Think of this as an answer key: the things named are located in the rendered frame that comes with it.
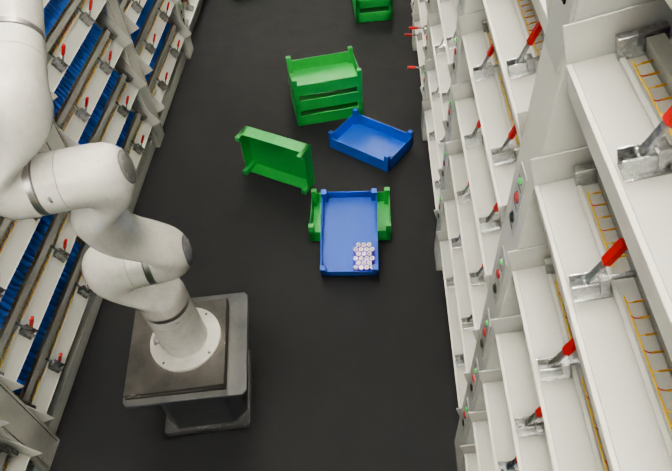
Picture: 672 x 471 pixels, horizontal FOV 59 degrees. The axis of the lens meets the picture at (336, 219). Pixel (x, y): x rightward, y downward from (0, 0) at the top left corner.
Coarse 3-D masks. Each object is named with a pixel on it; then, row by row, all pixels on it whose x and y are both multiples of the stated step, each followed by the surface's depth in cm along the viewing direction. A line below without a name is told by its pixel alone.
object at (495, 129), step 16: (464, 16) 138; (480, 16) 138; (464, 32) 141; (480, 32) 140; (480, 48) 136; (480, 64) 132; (480, 96) 125; (496, 96) 123; (480, 112) 122; (496, 112) 120; (496, 128) 117; (496, 144) 114; (496, 176) 109; (512, 176) 108; (496, 192) 107
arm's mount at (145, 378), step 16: (208, 304) 167; (224, 304) 167; (144, 320) 166; (224, 320) 164; (144, 336) 162; (224, 336) 160; (144, 352) 159; (224, 352) 157; (128, 368) 157; (144, 368) 156; (160, 368) 156; (208, 368) 155; (224, 368) 154; (128, 384) 154; (144, 384) 153; (160, 384) 153; (176, 384) 153; (192, 384) 152; (208, 384) 152; (224, 384) 152
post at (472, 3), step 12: (468, 0) 136; (480, 0) 135; (468, 12) 138; (456, 72) 152; (468, 72) 150; (456, 120) 161; (456, 132) 164; (444, 180) 181; (444, 216) 189; (444, 228) 193
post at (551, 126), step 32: (608, 0) 61; (640, 0) 61; (544, 64) 75; (544, 96) 75; (544, 128) 76; (576, 128) 74; (512, 192) 93; (512, 288) 99; (480, 352) 125; (480, 384) 125
